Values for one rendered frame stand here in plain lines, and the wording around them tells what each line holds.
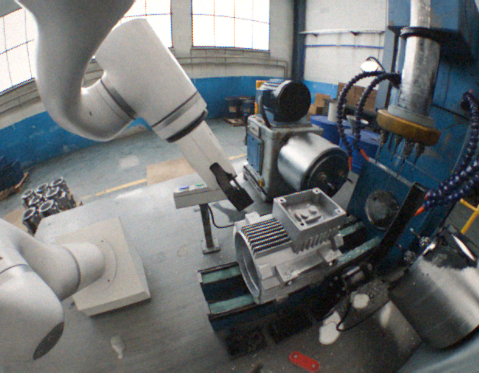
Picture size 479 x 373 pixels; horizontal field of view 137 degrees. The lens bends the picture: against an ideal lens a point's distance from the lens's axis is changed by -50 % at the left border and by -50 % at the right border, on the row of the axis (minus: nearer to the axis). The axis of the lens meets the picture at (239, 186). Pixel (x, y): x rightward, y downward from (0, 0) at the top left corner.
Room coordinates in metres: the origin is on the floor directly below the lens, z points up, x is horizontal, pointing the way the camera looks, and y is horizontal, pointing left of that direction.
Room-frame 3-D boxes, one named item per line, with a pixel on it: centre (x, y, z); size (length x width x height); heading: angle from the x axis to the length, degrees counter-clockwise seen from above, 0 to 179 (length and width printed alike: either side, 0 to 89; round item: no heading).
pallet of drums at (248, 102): (5.60, -0.23, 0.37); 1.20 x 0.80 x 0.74; 114
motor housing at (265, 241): (0.27, -0.11, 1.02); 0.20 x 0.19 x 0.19; 110
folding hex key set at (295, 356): (0.04, -0.17, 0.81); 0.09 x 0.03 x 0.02; 53
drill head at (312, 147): (0.70, -0.29, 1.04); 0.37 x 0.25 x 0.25; 19
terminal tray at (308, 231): (0.28, -0.15, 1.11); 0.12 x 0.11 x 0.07; 110
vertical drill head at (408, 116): (0.38, -0.44, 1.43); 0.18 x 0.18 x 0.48
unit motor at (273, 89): (0.96, -0.17, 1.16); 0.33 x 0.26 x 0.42; 19
